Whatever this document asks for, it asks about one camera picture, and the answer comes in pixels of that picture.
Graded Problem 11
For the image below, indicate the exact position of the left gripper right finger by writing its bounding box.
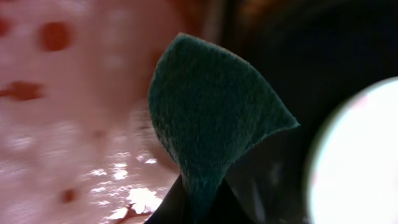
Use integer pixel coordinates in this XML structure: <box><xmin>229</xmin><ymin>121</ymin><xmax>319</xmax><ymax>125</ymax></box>
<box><xmin>208</xmin><ymin>179</ymin><xmax>254</xmax><ymax>224</ymax></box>

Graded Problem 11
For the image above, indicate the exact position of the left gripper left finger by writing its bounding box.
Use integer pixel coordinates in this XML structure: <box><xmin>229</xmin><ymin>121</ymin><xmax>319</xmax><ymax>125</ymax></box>
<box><xmin>145</xmin><ymin>175</ymin><xmax>195</xmax><ymax>224</ymax></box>

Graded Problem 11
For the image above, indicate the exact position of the green yellow sponge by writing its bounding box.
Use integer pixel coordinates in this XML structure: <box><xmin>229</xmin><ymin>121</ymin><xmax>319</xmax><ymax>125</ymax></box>
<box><xmin>148</xmin><ymin>34</ymin><xmax>298</xmax><ymax>220</ymax></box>

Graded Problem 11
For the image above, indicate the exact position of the light blue plate top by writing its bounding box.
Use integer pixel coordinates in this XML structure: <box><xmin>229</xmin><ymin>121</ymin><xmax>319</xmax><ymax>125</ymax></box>
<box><xmin>304</xmin><ymin>77</ymin><xmax>397</xmax><ymax>224</ymax></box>

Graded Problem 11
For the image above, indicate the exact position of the rectangular black water tray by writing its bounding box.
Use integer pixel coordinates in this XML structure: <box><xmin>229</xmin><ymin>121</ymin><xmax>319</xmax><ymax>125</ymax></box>
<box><xmin>1</xmin><ymin>0</ymin><xmax>224</xmax><ymax>224</ymax></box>

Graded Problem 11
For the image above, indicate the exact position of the round black tray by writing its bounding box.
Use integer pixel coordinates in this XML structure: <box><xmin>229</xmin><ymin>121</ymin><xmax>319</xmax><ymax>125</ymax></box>
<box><xmin>221</xmin><ymin>0</ymin><xmax>397</xmax><ymax>223</ymax></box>

